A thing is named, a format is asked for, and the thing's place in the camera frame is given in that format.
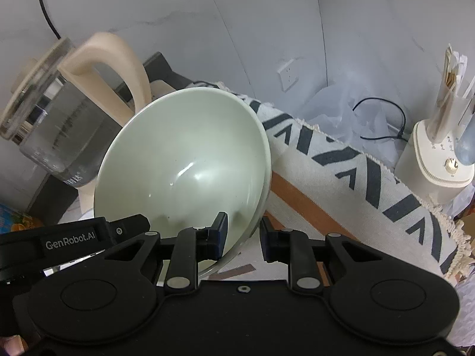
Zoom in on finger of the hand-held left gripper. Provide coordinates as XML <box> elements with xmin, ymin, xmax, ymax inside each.
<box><xmin>106</xmin><ymin>213</ymin><xmax>151</xmax><ymax>246</ymax></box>

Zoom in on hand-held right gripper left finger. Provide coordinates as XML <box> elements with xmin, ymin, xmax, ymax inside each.
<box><xmin>104</xmin><ymin>211</ymin><xmax>229</xmax><ymax>290</ymax></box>

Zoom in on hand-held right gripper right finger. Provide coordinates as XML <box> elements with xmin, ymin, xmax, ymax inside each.
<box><xmin>260</xmin><ymin>218</ymin><xmax>383</xmax><ymax>292</ymax></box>

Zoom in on pale green bowl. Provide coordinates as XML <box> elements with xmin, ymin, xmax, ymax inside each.
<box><xmin>93</xmin><ymin>87</ymin><xmax>274</xmax><ymax>278</ymax></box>

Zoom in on patterned cream table cloth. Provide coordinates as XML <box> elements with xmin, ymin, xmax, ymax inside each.
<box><xmin>59</xmin><ymin>80</ymin><xmax>469</xmax><ymax>283</ymax></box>

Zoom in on translucent plastic bag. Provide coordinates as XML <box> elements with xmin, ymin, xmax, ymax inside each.
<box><xmin>297</xmin><ymin>78</ymin><xmax>422</xmax><ymax>158</ymax></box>

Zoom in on cream utensil holder appliance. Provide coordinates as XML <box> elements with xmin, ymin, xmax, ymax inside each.
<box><xmin>394</xmin><ymin>119</ymin><xmax>475</xmax><ymax>205</ymax></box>

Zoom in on pale blue utensil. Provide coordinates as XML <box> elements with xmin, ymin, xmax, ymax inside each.
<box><xmin>457</xmin><ymin>117</ymin><xmax>475</xmax><ymax>166</ymax></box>

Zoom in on white utensils bundle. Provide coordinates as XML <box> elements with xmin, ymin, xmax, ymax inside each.
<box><xmin>427</xmin><ymin>43</ymin><xmax>475</xmax><ymax>146</ymax></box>

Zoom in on glass kettle with cream handle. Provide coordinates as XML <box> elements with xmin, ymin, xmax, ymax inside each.
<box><xmin>0</xmin><ymin>31</ymin><xmax>151</xmax><ymax>188</ymax></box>

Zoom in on white wall socket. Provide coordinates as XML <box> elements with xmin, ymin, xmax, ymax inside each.
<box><xmin>278</xmin><ymin>58</ymin><xmax>300</xmax><ymax>93</ymax></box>

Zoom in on thin black cable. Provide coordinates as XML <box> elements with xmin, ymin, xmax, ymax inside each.
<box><xmin>352</xmin><ymin>97</ymin><xmax>413</xmax><ymax>142</ymax></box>

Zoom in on black power cable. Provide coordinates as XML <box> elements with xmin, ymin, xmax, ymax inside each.
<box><xmin>20</xmin><ymin>0</ymin><xmax>62</xmax><ymax>40</ymax></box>

